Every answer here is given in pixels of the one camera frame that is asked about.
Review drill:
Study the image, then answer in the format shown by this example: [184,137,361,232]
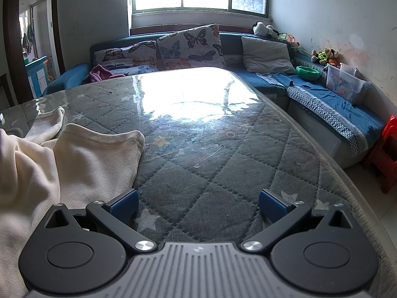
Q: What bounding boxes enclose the cream white garment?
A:
[1,106,145,297]

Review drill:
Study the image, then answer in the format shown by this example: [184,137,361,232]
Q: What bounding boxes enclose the pink green plush toy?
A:
[279,33,300,47]

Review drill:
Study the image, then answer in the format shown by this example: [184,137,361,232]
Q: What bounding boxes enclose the grey cushion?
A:
[242,36,296,75]

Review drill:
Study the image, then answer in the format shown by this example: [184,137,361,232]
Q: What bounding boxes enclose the magenta cloth on sofa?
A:
[89,65,113,82]

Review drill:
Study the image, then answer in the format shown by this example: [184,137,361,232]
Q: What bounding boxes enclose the large butterfly pillow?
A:
[158,24,226,70]

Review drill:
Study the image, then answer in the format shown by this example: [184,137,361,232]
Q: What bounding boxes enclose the blue sofa cover cloth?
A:
[256,73,385,157]

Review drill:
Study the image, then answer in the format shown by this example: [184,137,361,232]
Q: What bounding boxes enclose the green plastic bowl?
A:
[296,66,321,81]

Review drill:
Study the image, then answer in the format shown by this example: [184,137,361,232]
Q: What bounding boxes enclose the panda plush toy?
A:
[252,22,279,39]

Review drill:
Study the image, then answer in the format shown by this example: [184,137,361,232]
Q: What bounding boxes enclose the small plush toys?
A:
[311,48,340,67]

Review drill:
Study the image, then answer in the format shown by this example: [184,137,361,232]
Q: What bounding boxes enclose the blue white cabinet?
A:
[25,56,49,98]

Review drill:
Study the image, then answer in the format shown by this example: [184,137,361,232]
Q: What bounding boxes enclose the blue corner sofa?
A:
[43,32,385,168]

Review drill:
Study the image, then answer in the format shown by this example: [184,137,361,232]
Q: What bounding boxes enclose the red plastic stool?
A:
[369,114,396,194]

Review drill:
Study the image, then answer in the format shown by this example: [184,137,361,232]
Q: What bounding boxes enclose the clear plastic storage box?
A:
[326,63,371,105]

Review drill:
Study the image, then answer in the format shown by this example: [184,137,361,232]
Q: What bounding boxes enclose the small butterfly pillow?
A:
[93,40,158,75]

